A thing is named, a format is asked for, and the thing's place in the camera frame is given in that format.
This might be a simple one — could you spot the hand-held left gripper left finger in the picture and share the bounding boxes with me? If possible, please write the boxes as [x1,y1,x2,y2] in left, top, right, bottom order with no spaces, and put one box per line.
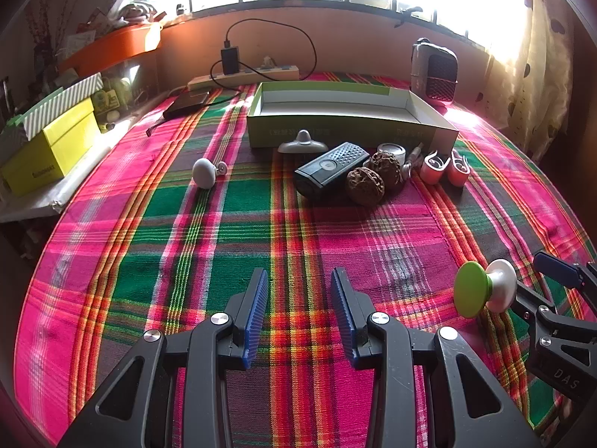
[58,268,271,448]

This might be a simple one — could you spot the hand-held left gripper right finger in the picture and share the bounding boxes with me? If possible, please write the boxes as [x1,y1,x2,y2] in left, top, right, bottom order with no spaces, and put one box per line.
[330,268,544,448]

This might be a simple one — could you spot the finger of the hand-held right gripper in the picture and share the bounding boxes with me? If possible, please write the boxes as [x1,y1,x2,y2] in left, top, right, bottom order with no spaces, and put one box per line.
[513,282,597,351]
[533,251,597,292]

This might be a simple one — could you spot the green white suction knob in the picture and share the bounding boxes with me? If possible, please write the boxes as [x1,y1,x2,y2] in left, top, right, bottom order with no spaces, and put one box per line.
[454,259,518,320]

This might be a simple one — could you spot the brown walnut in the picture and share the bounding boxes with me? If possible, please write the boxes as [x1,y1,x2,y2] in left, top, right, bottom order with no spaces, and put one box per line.
[345,167,386,206]
[368,150,404,190]

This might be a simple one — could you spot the pink clip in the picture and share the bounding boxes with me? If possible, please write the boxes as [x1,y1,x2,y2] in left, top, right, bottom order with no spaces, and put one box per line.
[447,148,472,187]
[419,149,452,185]

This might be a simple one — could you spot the black remote control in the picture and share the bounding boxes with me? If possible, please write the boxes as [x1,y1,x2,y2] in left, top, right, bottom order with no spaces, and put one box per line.
[294,141,371,199]

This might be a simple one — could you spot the white round knob hook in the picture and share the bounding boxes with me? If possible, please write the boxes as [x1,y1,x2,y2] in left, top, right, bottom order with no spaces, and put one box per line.
[192,158,229,190]

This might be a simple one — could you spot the white charger cable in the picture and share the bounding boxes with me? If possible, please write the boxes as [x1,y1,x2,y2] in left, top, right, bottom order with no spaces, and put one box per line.
[401,142,425,180]

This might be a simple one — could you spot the small white jar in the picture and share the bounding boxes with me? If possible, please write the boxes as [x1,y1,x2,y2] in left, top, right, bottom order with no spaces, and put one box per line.
[377,142,409,162]

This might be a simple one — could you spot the grey saucer-shaped gadget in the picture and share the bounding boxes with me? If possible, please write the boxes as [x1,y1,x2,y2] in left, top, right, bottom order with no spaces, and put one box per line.
[278,129,329,155]

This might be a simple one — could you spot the green cardboard box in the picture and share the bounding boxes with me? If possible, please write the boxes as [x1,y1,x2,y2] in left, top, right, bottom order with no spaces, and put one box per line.
[246,81,460,150]

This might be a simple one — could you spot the plaid blanket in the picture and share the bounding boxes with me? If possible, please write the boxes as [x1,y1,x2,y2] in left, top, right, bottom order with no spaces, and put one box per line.
[16,71,597,448]

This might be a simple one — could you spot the cream patterned curtain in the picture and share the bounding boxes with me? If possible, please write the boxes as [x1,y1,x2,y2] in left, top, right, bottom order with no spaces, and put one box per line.
[485,0,579,159]

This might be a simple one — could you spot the black phone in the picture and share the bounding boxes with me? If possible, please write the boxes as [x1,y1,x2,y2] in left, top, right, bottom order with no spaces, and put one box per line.
[163,91,210,119]

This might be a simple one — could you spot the grey portable heater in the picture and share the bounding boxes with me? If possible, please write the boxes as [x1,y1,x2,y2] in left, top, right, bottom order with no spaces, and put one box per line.
[409,37,460,106]

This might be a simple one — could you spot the beige power strip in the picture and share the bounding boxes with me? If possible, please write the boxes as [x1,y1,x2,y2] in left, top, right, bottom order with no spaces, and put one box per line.
[187,64,299,93]

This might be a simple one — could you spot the black power adapter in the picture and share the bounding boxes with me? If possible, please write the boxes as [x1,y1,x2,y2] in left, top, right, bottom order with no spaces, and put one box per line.
[220,47,240,76]

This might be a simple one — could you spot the small green packet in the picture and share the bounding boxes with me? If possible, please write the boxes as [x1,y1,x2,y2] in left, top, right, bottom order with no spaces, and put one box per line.
[91,88,122,124]

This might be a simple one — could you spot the yellow box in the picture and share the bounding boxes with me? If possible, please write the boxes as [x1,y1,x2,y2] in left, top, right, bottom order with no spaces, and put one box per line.
[0,98,101,197]

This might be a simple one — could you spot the striped box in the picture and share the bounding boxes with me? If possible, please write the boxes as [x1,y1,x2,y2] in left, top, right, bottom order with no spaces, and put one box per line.
[7,73,104,141]

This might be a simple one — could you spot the black window latch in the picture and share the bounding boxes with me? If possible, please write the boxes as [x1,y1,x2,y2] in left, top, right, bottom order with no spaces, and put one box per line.
[394,6,423,26]

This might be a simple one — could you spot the orange tray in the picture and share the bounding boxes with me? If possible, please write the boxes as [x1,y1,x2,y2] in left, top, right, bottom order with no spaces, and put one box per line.
[58,22,162,78]

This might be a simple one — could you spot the plastic bag pile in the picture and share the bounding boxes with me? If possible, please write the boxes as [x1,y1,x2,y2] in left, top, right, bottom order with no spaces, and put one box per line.
[100,0,166,26]

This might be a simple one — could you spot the dried branch twigs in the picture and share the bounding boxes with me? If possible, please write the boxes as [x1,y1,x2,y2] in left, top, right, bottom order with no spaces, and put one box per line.
[25,0,66,57]

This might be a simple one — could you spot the black adapter cable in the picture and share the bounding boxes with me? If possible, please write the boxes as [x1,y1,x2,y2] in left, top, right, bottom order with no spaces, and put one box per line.
[146,19,318,138]

